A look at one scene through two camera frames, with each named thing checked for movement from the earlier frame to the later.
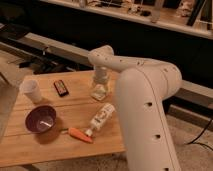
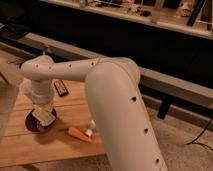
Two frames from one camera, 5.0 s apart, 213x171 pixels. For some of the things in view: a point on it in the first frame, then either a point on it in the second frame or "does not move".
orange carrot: x=78 y=135 does not move
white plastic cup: x=31 y=89 does not move
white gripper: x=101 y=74 to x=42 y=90
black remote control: x=61 y=88 does not move
